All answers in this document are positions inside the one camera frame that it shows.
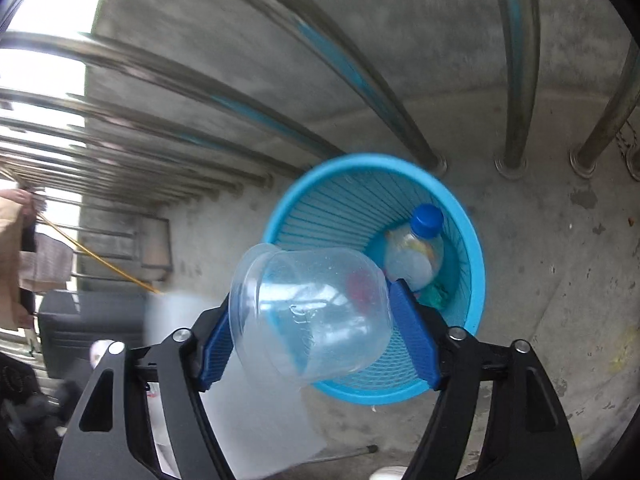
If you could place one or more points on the beige hanging jacket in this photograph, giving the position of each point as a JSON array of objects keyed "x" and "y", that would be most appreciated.
[{"x": 10, "y": 260}]

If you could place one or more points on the white shoe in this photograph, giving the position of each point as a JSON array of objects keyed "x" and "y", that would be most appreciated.
[{"x": 390, "y": 474}]

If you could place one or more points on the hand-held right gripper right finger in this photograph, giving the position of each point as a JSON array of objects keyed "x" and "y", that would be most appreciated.
[{"x": 417, "y": 340}]

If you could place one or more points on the steel balcony railing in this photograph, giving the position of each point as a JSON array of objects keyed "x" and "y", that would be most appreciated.
[{"x": 515, "y": 60}]

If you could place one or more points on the framed mesh screen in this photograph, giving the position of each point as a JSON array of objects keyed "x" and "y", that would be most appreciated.
[{"x": 157, "y": 245}]

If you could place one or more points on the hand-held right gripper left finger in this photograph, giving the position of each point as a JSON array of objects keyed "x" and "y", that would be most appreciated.
[{"x": 217, "y": 350}]

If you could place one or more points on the grey checked hanging cloth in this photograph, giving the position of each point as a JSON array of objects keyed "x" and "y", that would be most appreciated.
[{"x": 50, "y": 265}]

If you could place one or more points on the dark cabinet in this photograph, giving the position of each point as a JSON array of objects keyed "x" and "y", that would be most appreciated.
[{"x": 90, "y": 320}]

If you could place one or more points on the clear plastic cup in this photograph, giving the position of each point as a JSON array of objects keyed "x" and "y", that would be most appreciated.
[{"x": 310, "y": 320}]

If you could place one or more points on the blue plastic waste basket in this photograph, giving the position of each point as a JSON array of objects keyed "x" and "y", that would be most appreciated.
[{"x": 320, "y": 200}]

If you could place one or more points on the dark cloth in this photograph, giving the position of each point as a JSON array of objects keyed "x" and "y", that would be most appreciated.
[{"x": 25, "y": 410}]

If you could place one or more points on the plastic bottle with blue cap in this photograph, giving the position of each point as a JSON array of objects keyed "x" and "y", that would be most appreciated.
[{"x": 415, "y": 260}]

